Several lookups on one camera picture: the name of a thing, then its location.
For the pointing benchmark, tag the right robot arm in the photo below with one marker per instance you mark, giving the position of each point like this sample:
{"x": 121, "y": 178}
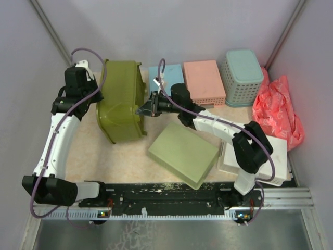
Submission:
{"x": 251, "y": 146}

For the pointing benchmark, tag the large teal perforated basket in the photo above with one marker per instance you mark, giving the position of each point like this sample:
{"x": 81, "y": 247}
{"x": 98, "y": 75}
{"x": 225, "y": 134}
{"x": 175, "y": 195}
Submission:
{"x": 242, "y": 77}

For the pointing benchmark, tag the aluminium frame rail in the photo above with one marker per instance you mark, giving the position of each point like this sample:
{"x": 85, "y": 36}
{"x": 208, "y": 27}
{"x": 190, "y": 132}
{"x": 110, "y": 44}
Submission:
{"x": 287, "y": 198}

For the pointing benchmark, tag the white slotted cable duct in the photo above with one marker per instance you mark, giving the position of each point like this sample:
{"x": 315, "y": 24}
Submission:
{"x": 81, "y": 214}

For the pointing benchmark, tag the blue shallow plastic tray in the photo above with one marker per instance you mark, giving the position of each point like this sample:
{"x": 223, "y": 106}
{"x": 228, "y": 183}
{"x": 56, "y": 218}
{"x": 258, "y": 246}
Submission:
{"x": 173, "y": 74}

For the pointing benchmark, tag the left corner metal post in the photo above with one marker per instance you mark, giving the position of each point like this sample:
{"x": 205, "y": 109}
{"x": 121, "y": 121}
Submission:
{"x": 61, "y": 48}

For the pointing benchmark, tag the olive green plastic basket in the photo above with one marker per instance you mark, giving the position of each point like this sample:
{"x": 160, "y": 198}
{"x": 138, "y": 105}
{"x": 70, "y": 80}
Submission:
{"x": 123, "y": 92}

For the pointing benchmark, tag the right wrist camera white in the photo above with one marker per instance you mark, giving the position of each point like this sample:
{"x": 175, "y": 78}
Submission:
{"x": 158, "y": 81}

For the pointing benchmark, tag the pink patterned plastic bag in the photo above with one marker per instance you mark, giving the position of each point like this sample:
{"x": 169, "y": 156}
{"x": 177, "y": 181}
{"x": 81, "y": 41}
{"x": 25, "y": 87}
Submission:
{"x": 273, "y": 111}

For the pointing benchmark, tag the white perforated tray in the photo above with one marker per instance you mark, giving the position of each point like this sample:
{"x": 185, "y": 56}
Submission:
{"x": 227, "y": 162}

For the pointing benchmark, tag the light green shallow tray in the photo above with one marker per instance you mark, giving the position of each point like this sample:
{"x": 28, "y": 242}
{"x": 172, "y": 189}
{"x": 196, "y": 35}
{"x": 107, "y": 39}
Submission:
{"x": 184, "y": 154}

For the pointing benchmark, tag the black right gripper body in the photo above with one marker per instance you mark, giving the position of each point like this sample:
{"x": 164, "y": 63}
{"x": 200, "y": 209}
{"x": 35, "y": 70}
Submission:
{"x": 159, "y": 104}

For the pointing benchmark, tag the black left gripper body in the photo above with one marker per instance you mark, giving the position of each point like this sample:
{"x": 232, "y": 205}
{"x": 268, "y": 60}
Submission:
{"x": 92, "y": 86}

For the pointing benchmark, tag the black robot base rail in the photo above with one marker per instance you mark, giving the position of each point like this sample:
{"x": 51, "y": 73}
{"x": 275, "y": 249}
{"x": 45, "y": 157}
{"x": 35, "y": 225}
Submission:
{"x": 172, "y": 199}

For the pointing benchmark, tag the pink shallow plastic tray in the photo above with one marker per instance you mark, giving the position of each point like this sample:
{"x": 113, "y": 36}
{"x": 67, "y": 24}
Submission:
{"x": 203, "y": 80}

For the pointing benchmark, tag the right corner metal post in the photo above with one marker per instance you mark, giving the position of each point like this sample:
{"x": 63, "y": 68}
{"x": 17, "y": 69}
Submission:
{"x": 301, "y": 5}

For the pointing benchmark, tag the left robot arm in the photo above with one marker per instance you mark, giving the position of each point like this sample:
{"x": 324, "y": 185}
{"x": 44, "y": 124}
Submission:
{"x": 47, "y": 184}

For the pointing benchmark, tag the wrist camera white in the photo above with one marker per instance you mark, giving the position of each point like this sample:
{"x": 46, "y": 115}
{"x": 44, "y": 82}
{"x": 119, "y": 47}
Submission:
{"x": 83, "y": 64}
{"x": 158, "y": 81}

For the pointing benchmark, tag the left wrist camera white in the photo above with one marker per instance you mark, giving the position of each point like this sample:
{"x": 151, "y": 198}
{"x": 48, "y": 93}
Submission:
{"x": 83, "y": 64}

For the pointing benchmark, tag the corner metal post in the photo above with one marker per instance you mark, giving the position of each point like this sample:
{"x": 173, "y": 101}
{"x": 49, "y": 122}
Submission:
{"x": 301, "y": 5}
{"x": 61, "y": 48}

